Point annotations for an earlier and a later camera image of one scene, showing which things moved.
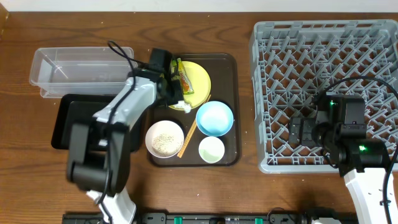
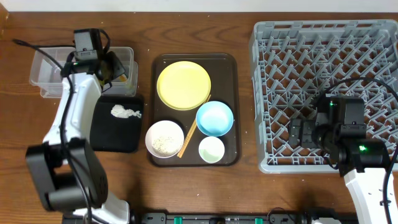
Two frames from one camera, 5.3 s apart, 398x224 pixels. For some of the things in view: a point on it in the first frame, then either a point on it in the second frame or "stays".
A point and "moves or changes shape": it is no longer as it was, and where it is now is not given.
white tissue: [182, 105] moves or changes shape
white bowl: [164, 139] stays
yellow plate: [201, 83] stays
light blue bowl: [214, 118] stays
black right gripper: [304, 132] stays
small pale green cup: [211, 150] stays
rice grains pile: [165, 144] stays
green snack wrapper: [178, 72] -> [122, 78]
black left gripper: [178, 94] -> [111, 58]
